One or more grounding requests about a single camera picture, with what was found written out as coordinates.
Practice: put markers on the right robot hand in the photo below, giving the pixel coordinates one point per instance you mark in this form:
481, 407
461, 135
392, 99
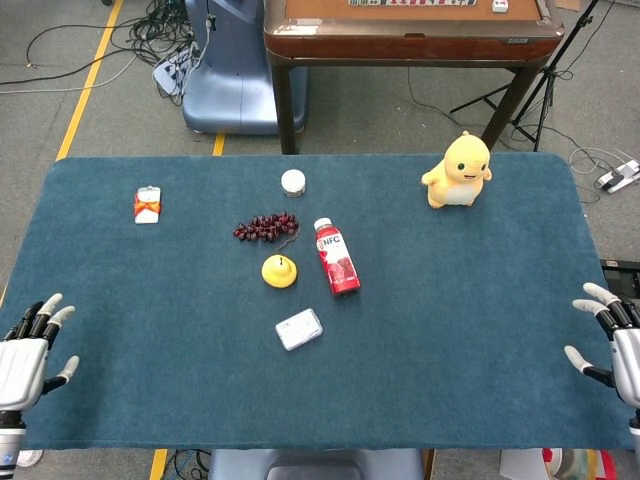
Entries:
627, 355

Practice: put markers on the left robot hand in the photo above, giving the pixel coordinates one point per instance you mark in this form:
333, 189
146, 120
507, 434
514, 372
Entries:
22, 365

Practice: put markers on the yellow pear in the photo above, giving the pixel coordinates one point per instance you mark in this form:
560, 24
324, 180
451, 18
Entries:
277, 275

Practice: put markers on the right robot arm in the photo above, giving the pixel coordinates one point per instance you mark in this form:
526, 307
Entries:
636, 430

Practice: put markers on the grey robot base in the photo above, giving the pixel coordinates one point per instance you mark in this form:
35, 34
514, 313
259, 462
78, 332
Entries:
315, 467

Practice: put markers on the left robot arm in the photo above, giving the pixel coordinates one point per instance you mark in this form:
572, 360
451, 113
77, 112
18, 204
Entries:
10, 440

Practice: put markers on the black box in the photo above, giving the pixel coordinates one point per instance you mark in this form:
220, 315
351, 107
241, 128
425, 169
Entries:
622, 280

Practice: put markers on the white paper sheet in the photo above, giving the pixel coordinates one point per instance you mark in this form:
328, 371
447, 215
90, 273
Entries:
522, 465

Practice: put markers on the blue table cloth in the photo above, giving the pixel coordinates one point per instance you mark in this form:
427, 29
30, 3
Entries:
450, 325

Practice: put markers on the white power strip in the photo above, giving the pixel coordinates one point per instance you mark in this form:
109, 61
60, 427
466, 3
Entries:
622, 175

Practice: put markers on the white pack with orange ribbon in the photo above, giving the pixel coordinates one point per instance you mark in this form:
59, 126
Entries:
147, 212

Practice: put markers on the yellow plush toy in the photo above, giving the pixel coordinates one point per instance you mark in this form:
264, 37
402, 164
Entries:
457, 175

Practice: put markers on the clear plastic box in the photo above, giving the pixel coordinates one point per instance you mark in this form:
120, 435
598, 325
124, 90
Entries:
298, 330

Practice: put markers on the dark red grape bunch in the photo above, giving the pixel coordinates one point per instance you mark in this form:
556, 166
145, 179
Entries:
265, 227

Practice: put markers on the black tripod stand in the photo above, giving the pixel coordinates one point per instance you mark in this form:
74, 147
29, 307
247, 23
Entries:
552, 72

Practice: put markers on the red NFC juice bottle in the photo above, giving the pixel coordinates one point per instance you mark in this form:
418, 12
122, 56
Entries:
337, 260

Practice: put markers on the small round jar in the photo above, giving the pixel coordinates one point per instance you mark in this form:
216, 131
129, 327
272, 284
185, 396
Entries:
293, 181

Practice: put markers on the grey power strip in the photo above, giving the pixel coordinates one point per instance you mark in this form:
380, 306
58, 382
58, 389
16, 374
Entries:
172, 72

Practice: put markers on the single white mahjong tile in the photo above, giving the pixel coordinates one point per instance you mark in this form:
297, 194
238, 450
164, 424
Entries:
498, 6

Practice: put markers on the wooden mahjong table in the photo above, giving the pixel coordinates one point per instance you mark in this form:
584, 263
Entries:
400, 45

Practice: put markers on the face-up mahjong tile row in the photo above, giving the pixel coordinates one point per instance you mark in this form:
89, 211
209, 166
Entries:
410, 2

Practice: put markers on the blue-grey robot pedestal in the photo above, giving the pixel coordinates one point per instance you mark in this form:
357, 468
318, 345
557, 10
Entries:
230, 85

